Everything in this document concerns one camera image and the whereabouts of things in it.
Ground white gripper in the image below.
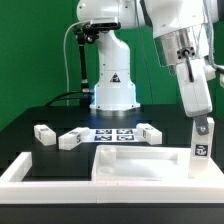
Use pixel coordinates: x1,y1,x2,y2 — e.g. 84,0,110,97
176,59,212,135

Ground white desk tabletop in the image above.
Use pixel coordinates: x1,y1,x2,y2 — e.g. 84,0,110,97
91,145,224,181

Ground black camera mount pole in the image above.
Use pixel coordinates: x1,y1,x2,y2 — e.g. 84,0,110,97
74,27,96,107

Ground white camera cable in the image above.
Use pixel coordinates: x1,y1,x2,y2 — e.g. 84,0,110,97
63,20,91,93

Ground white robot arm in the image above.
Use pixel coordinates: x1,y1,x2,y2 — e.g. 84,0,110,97
76,0,224,135

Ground black camera on mount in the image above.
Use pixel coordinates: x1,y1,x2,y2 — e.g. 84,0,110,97
83,22,121,35

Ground marker tag sheet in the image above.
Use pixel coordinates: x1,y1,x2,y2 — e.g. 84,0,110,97
83,128,145,142

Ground black cables on table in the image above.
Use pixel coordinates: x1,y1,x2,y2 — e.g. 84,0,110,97
44,90,84,107

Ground white U-shaped fence frame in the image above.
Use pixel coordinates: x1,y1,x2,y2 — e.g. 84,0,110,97
0,152,224,204

